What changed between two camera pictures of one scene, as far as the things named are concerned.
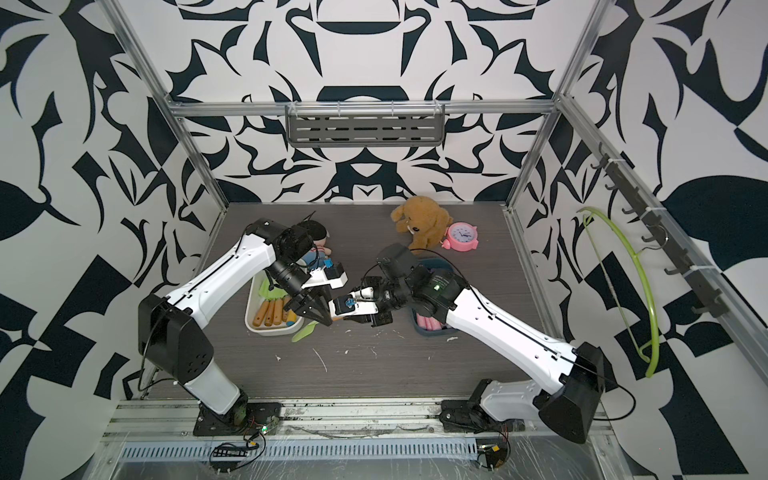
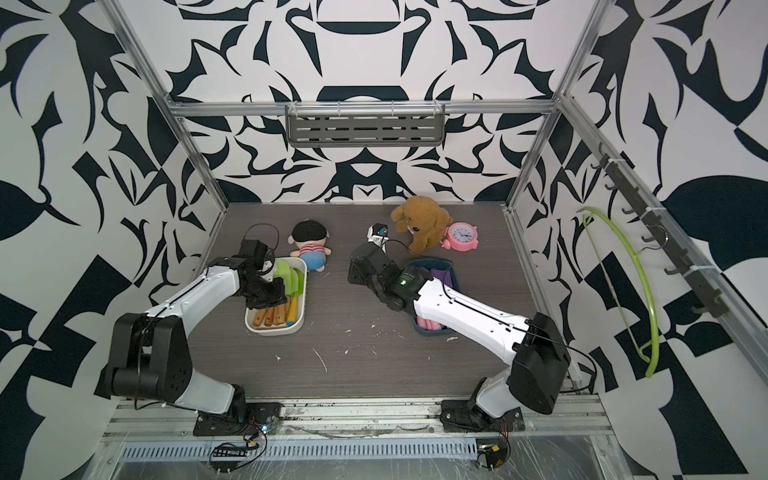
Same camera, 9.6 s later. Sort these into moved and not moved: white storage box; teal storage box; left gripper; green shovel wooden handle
Moved: left gripper; green shovel wooden handle
Not moved: white storage box; teal storage box
